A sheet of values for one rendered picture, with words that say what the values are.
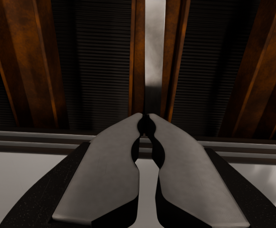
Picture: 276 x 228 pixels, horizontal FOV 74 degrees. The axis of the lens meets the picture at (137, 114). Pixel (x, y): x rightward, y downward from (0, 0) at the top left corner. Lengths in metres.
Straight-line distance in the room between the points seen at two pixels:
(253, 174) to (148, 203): 0.14
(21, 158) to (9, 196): 0.08
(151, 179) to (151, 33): 0.20
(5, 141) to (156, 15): 0.26
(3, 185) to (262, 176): 0.34
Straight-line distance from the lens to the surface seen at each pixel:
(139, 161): 0.23
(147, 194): 0.27
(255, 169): 0.28
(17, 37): 0.40
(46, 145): 0.26
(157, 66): 0.30
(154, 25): 0.29
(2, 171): 0.30
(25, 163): 0.27
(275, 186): 0.32
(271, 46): 0.41
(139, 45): 0.34
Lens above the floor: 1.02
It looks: 61 degrees down
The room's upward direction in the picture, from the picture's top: 179 degrees counter-clockwise
